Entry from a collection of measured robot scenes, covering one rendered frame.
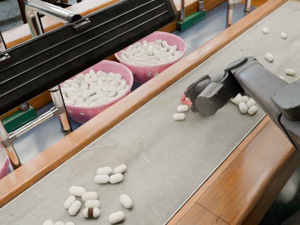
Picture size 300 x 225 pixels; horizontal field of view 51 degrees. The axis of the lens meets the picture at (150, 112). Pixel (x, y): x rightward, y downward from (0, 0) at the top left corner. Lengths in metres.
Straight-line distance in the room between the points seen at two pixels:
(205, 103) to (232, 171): 0.16
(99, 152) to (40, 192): 0.17
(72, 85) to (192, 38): 0.62
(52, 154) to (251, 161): 0.48
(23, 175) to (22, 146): 0.23
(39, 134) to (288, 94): 0.78
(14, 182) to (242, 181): 0.51
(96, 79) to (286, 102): 0.79
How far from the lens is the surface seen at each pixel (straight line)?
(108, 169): 0.75
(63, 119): 0.83
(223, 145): 0.83
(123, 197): 0.70
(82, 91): 1.06
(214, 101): 0.72
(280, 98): 0.41
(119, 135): 0.85
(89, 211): 0.69
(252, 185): 0.72
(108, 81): 1.08
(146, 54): 1.21
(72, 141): 0.83
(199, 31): 1.52
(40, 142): 1.00
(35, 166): 0.80
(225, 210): 0.67
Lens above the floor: 1.32
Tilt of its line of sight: 40 degrees down
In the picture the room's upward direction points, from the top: 4 degrees counter-clockwise
